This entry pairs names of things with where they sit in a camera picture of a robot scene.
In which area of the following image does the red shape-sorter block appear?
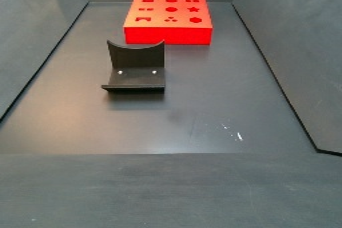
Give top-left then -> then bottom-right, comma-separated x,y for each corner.
123,0 -> 214,45

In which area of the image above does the black curved holder bracket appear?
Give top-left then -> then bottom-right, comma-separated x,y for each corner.
102,41 -> 166,92

